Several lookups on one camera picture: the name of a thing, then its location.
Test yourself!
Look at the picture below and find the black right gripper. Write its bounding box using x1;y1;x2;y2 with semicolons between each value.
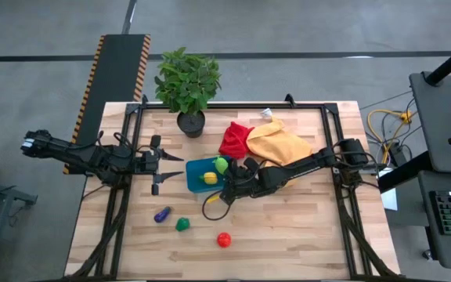
219;156;268;207

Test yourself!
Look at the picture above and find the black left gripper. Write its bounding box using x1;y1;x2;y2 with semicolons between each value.
139;134;185;197

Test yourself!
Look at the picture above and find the yellow toy corn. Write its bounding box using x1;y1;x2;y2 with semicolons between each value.
198;171;219;186

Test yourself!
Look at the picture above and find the red toy tomato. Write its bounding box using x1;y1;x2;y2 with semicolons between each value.
216;231;233;249

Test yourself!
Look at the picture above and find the blue plastic tupperware container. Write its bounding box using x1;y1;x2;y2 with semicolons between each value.
185;156;231;194

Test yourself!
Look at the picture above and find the red cloth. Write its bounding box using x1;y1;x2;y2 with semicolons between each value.
218;121;255;162

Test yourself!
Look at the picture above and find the purple toy eggplant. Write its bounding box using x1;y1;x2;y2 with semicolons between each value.
153;205;172;225

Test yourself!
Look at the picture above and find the yellow cloth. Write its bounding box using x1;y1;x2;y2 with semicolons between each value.
245;116;316;188

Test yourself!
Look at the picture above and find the green toy bell pepper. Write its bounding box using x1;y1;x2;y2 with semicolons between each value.
175;216;191;233

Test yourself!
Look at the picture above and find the potted green plant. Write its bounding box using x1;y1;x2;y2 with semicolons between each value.
153;46;223;139

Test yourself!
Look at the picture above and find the black mat with hazard stripes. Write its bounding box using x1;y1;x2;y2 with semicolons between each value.
62;34;152;175

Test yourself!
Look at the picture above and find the white paper sheet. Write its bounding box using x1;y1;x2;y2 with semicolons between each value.
379;167;399;212

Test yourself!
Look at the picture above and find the grey desk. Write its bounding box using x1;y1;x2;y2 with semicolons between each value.
417;169;451;273

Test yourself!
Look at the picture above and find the grey cart with black pole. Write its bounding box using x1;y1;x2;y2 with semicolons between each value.
408;35;451;175

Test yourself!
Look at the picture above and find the black loop cable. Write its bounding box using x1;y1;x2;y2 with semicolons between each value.
201;190;233;222

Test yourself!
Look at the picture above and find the black aluminium table frame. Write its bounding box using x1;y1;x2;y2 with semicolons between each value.
67;93;401;281

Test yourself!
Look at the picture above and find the yellow cable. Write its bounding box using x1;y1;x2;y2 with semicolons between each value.
366;108;414;165

